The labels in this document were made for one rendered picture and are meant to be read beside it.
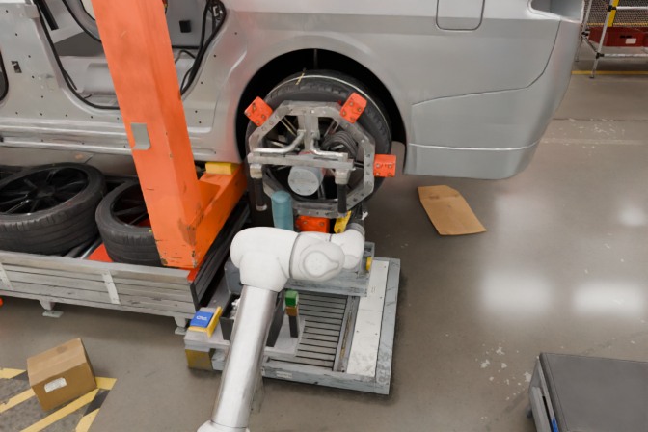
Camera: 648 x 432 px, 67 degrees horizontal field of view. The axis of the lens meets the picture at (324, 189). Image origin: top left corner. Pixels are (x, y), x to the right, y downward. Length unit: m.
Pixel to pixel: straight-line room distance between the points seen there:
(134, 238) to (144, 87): 0.92
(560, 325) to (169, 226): 1.91
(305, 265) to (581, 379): 1.16
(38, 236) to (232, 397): 1.74
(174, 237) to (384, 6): 1.23
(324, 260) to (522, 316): 1.58
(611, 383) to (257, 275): 1.34
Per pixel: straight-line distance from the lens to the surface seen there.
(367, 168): 2.07
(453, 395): 2.33
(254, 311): 1.40
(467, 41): 2.03
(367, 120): 2.07
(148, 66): 1.75
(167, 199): 1.98
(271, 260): 1.38
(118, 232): 2.54
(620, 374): 2.16
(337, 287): 2.53
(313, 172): 1.97
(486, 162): 2.23
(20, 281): 2.93
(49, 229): 2.87
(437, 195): 3.51
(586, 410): 2.01
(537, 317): 2.75
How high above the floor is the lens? 1.86
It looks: 32 degrees down
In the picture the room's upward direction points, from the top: 2 degrees counter-clockwise
